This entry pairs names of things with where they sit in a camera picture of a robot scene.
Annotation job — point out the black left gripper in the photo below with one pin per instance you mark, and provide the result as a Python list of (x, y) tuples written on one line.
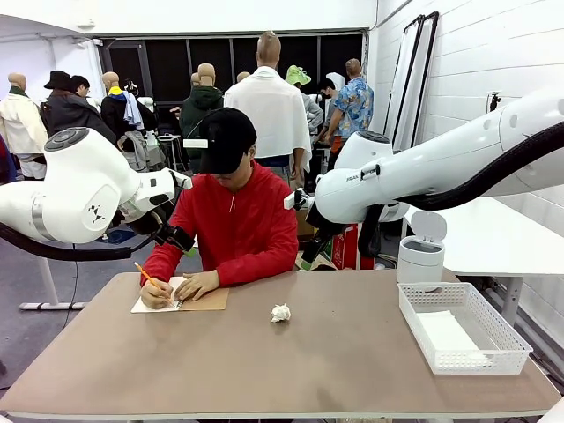
[(176, 238)]

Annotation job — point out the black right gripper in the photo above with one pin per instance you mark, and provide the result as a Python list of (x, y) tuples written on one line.
[(319, 224)]

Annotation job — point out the yellow pencil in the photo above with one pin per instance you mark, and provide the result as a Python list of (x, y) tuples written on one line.
[(145, 273)]

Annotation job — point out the brown spiral notebook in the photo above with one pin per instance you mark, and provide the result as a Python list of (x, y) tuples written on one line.
[(207, 302)]

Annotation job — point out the white paper sheet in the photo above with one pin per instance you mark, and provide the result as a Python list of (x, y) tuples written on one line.
[(445, 335)]

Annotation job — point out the person's left forearm red sleeve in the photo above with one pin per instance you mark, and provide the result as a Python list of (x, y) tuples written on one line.
[(255, 271)]

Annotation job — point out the person's right forearm red sleeve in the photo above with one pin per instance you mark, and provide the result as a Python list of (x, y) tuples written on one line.
[(161, 260)]

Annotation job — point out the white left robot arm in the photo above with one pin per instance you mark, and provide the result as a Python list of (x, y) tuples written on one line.
[(79, 185)]

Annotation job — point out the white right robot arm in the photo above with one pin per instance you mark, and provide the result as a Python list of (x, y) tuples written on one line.
[(440, 158)]

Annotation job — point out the person's left hand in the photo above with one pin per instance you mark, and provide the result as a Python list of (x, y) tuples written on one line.
[(198, 284)]

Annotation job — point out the person's right hand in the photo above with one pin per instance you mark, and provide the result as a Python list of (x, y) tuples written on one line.
[(154, 295)]

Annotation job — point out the red shopping bag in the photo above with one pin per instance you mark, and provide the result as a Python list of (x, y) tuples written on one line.
[(346, 247)]

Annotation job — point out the person torso red jacket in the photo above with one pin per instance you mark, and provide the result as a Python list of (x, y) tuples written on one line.
[(247, 220)]

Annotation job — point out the crumpled white paper ball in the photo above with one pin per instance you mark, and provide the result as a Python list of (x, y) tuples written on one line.
[(280, 313)]

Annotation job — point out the white lidded trash bin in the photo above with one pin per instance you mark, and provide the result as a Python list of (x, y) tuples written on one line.
[(418, 260)]

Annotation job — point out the black cap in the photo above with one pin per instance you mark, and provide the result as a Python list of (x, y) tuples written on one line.
[(227, 141)]

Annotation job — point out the mannequin with dark green hoodie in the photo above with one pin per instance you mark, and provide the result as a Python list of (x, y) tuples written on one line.
[(198, 110)]

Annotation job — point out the mannequin with white cape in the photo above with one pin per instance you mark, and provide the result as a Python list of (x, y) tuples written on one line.
[(269, 114)]

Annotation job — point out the mannequin with floral shirt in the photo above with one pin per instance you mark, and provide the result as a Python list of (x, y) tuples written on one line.
[(354, 106)]

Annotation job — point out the mannequin with yellow scarf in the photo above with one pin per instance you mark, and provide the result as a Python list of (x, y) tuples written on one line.
[(116, 110)]

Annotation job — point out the black-haired person with mask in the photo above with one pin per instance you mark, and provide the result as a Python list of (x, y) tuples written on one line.
[(328, 92)]

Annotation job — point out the white side table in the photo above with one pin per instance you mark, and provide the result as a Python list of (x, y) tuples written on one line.
[(484, 238)]

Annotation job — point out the bare mannequin head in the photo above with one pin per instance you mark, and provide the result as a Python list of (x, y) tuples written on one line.
[(243, 77), (195, 79)]

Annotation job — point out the white tower appliance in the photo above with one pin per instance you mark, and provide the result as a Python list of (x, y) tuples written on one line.
[(337, 79)]

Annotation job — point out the mannequin with green hat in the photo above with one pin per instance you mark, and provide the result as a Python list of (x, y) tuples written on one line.
[(297, 75)]

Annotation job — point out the mannequin with black hat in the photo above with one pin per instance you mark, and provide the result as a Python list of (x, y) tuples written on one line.
[(61, 110)]

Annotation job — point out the black-haired person with glasses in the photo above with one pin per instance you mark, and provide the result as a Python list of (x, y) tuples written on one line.
[(80, 86)]

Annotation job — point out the black-framed white panel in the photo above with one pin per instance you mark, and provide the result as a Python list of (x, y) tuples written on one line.
[(425, 79), (407, 79)]

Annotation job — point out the mannequin with cream coat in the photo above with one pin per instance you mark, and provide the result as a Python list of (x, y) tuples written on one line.
[(20, 123)]

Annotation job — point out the white plastic mesh basket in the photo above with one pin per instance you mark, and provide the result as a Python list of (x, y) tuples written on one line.
[(506, 348)]

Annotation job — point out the white table leg frame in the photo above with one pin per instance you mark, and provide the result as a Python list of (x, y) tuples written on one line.
[(48, 282)]

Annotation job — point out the small black mounted camera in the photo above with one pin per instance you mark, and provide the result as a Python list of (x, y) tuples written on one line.
[(494, 102)]

